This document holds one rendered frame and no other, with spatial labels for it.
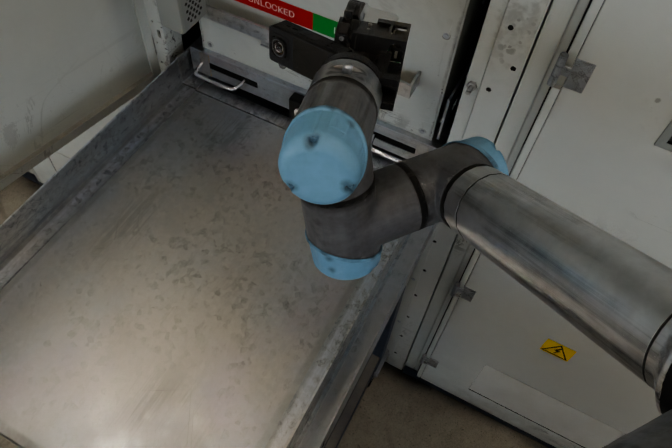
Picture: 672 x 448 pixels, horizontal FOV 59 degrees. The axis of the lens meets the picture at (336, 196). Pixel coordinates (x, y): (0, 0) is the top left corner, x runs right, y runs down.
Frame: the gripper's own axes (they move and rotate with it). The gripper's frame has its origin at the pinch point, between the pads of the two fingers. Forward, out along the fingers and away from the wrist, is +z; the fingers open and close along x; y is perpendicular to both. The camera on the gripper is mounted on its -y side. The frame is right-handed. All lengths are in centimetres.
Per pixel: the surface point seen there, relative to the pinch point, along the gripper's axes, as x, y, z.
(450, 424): -121, 40, 21
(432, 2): -0.5, 9.3, 10.2
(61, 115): -34, -54, 10
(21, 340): -47, -40, -29
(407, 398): -120, 27, 25
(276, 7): -9.5, -16.1, 19.8
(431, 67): -11.5, 11.3, 12.5
